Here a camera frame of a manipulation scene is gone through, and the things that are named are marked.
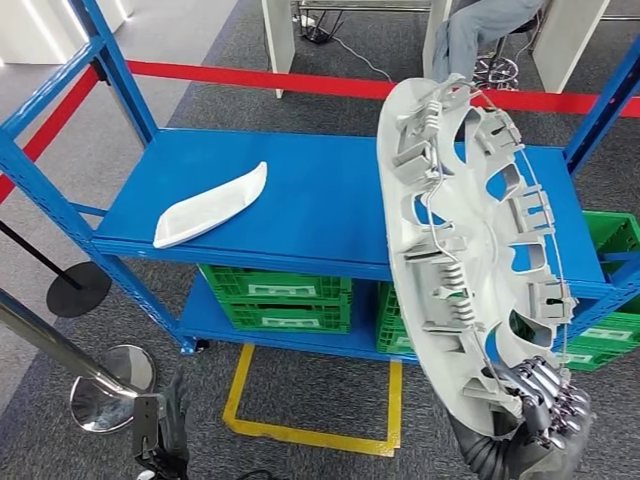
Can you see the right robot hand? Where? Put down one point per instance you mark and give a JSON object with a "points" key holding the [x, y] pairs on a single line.
{"points": [[564, 424]]}

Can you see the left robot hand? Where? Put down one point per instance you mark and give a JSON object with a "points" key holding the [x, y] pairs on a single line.
{"points": [[175, 424]]}

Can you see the grey plastic wheel hubcap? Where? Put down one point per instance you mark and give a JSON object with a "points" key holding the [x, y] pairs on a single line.
{"points": [[480, 252]]}

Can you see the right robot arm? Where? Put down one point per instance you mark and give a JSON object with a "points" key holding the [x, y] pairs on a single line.
{"points": [[490, 454]]}

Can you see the white curved plastic trim part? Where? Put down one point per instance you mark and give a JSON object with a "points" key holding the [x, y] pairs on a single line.
{"points": [[210, 208]]}

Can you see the blue metal shelf rack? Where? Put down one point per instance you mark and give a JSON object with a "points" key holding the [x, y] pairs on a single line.
{"points": [[300, 192]]}

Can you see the red barrier belt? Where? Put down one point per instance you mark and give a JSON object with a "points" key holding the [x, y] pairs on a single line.
{"points": [[55, 122], [300, 83]]}

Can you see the office chair with chrome base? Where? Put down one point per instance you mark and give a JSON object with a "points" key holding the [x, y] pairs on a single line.
{"points": [[495, 69]]}

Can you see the person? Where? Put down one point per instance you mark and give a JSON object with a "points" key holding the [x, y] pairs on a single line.
{"points": [[465, 33]]}

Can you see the white power strip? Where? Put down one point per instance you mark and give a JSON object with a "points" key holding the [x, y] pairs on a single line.
{"points": [[305, 20]]}

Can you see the chrome stanchion post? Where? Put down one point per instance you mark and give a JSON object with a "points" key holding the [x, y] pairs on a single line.
{"points": [[112, 391]]}

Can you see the stanchion post with black head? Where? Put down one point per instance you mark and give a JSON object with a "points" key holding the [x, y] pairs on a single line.
{"points": [[104, 69]]}

